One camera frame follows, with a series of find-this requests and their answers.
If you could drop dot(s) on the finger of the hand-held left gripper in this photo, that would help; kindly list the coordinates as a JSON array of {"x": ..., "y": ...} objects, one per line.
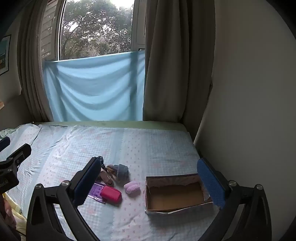
[
  {"x": 20, "y": 151},
  {"x": 4, "y": 143}
]

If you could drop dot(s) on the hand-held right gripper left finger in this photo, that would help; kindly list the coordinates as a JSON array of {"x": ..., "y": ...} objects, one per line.
[{"x": 82, "y": 185}]

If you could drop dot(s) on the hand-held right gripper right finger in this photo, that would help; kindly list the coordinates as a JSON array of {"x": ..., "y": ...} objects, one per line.
[{"x": 210, "y": 183}]

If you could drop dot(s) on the purple plastic packet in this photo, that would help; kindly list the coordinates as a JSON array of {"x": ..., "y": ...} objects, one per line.
[{"x": 97, "y": 188}]

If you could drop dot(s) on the brown and white plush toy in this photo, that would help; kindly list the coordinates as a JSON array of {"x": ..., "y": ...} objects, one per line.
[{"x": 106, "y": 177}]

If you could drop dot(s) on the black crinkled bag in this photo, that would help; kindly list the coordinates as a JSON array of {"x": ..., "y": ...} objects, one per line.
[{"x": 104, "y": 167}]

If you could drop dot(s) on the red zip pouch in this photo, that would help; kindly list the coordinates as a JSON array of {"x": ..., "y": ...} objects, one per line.
[{"x": 112, "y": 194}]

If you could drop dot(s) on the cardboard box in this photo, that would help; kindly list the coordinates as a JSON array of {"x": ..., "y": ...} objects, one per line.
[{"x": 175, "y": 194}]

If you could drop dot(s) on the grey-blue fluffy cloth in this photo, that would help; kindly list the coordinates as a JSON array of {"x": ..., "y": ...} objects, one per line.
[{"x": 122, "y": 173}]

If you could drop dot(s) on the pillow with checked cover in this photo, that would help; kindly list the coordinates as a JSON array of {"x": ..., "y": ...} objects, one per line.
[{"x": 25, "y": 132}]

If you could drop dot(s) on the yellow cloth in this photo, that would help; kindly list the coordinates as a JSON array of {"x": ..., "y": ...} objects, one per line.
[{"x": 16, "y": 207}]

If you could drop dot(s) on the bed with checked sheet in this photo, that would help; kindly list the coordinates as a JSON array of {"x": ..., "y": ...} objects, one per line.
[{"x": 138, "y": 150}]

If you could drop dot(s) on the beige curtain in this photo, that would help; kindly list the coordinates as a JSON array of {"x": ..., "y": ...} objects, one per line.
[
  {"x": 175, "y": 58},
  {"x": 34, "y": 58}
]

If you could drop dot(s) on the light blue window cloth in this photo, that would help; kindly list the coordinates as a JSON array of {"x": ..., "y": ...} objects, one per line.
[{"x": 92, "y": 88}]

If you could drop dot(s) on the framed wall picture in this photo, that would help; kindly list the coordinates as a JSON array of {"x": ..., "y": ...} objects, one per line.
[{"x": 4, "y": 55}]

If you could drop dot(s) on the window with white frame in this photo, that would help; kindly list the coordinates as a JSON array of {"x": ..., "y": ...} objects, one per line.
[{"x": 97, "y": 27}]

